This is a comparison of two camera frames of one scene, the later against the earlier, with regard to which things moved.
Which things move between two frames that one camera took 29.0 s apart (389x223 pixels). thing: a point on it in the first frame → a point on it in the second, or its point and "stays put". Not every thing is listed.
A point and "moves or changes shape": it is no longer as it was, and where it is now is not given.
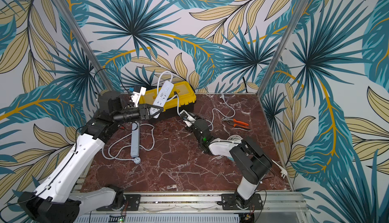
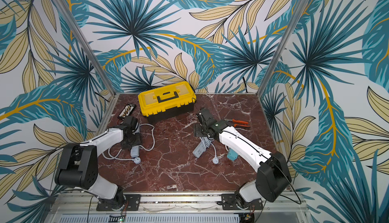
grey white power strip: x=161 y=98 moves or changes shape
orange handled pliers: x=236 y=123 stays put
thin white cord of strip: x=221 y=96 moves or changes shape
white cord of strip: x=137 y=159 stays put
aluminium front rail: x=207 y=202 stays put
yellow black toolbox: x=180 y=99 stays put
